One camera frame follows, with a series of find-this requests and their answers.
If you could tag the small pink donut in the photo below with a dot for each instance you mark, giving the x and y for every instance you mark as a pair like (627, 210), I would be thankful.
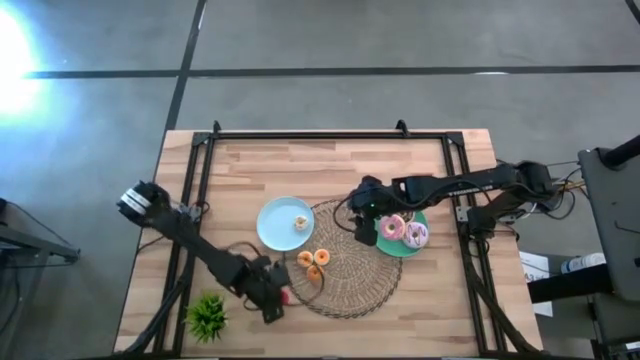
(286, 296)

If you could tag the large chocolate iced donut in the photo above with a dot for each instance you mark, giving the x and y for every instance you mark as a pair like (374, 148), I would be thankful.
(409, 217)

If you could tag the white paper sheet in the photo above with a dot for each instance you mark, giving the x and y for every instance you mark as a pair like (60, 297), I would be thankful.
(535, 272)

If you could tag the small white donut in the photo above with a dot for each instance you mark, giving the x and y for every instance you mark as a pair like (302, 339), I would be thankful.
(301, 222)

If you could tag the black aluminium table frame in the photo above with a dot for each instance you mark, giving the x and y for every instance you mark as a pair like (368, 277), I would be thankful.
(325, 135)

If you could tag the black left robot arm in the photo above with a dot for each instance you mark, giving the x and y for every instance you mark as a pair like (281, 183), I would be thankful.
(200, 245)

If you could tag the small orange-yellow iced donut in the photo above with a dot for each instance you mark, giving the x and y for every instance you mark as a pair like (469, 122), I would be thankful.
(321, 256)
(305, 259)
(314, 273)

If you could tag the light blue round plate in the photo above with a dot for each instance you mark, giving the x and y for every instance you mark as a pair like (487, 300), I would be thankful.
(275, 225)

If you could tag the round woven wicker mat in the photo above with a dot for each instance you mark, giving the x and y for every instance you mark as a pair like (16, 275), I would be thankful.
(360, 280)

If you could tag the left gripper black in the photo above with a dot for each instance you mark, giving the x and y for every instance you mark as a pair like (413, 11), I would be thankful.
(260, 280)

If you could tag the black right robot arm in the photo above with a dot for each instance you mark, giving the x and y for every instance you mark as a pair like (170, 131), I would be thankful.
(475, 182)

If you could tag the teal green round plate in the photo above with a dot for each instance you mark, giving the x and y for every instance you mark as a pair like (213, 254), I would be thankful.
(395, 248)

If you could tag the large pink iced donut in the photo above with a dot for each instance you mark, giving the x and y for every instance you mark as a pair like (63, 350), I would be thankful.
(392, 227)

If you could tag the black table clamp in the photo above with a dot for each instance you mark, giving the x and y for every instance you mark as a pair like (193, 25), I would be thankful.
(401, 126)
(216, 126)

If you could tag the gray metal cabinet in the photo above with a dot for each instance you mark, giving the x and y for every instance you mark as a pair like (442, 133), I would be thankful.
(612, 225)

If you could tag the silver metal bracket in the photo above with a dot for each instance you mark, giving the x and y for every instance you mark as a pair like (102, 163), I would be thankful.
(462, 213)

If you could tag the large purple iced donut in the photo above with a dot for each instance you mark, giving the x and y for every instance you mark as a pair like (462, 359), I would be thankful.
(415, 235)

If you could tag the white plastic bottle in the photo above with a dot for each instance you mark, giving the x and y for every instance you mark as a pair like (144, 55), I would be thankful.
(582, 262)

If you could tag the small green artificial plant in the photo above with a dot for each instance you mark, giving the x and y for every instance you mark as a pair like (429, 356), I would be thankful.
(206, 317)

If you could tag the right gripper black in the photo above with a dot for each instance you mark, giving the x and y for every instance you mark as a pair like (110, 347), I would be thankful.
(370, 197)

